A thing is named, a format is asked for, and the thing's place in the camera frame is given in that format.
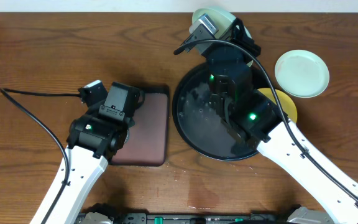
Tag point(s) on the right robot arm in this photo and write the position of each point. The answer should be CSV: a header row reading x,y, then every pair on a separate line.
x,y
330,186

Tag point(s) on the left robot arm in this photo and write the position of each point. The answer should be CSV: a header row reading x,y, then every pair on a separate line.
x,y
94,138

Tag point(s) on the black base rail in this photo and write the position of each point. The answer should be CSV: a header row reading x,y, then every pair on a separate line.
x,y
143,218

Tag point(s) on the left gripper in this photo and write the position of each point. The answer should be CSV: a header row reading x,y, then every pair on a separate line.
x,y
134,101

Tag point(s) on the round black tray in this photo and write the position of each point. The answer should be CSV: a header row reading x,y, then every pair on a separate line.
x,y
200,124

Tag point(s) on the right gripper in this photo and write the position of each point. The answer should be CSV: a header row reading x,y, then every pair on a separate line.
x,y
239,37

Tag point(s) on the light blue plate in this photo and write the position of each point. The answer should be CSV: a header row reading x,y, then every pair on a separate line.
x,y
302,73
221,18

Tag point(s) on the black rectangular tray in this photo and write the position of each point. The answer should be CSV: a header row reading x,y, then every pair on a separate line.
x,y
147,140

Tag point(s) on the yellow plate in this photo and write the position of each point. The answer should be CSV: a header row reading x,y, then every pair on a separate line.
x,y
286,102

